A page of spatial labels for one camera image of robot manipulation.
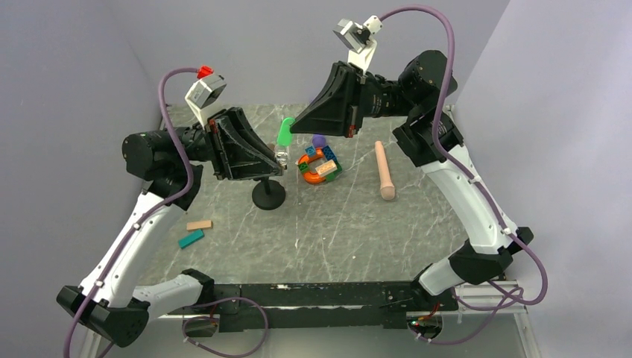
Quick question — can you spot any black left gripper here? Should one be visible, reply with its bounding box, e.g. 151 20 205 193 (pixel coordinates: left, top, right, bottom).
165 107 288 180

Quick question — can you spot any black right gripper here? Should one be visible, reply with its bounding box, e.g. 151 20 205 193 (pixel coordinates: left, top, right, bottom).
290 60 420 136

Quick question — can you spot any green plastic key tag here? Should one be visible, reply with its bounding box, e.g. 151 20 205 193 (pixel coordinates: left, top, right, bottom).
276 117 295 147

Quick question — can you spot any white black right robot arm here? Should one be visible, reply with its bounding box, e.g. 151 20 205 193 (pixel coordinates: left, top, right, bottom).
290 50 533 310

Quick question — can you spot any purple cylinder toy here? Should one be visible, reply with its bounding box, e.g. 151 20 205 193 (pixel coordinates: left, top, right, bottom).
312 134 327 148

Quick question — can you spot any gold microphone on black stand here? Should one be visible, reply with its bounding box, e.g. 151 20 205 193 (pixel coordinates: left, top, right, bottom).
251 143 287 212

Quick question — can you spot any tan wooden block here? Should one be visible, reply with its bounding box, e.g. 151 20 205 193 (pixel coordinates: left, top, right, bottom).
186 220 213 232

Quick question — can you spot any teal wooden block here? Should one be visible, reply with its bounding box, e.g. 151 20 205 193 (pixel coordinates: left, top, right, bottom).
178 230 204 249

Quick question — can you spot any beige wooden pestle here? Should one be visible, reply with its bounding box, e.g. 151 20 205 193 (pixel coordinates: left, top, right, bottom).
374 141 396 201

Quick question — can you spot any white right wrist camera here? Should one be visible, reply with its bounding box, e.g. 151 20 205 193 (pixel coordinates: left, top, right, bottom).
332 16 383 74

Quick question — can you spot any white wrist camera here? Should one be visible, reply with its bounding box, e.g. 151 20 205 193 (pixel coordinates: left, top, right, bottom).
332 16 383 74
184 74 227 127

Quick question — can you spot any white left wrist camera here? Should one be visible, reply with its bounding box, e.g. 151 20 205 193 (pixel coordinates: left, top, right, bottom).
184 74 227 127

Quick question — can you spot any colourful toy block ring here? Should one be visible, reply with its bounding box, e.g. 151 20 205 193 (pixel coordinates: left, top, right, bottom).
297 144 344 186

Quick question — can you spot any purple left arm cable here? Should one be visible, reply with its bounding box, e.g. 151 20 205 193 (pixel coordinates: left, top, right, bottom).
63 68 201 358

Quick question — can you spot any black table front rail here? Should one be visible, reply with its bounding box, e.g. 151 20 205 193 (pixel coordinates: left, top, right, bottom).
170 280 458 333

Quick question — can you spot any aluminium frame rail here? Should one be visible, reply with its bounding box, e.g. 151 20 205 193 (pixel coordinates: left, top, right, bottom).
78 281 527 347

